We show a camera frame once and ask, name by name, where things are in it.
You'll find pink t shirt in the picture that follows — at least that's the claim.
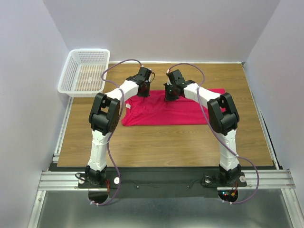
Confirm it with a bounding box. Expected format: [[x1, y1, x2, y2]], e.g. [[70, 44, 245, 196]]
[[121, 88, 226, 127]]

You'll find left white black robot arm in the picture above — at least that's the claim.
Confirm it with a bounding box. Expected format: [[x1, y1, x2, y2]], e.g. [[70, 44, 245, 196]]
[[82, 66, 152, 187]]

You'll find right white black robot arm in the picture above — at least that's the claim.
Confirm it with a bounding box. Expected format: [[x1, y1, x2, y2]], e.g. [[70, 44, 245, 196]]
[[164, 70, 241, 185]]

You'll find white plastic basket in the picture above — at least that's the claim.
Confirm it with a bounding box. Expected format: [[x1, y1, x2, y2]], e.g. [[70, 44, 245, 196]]
[[57, 48, 110, 97]]

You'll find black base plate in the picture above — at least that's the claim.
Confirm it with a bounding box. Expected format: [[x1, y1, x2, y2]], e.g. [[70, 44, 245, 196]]
[[76, 167, 247, 202]]

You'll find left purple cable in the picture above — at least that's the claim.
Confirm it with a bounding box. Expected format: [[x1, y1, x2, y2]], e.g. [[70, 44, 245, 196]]
[[89, 59, 144, 207]]

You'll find aluminium frame rail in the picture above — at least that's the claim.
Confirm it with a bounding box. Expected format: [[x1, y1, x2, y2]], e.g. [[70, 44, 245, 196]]
[[29, 98, 303, 228]]

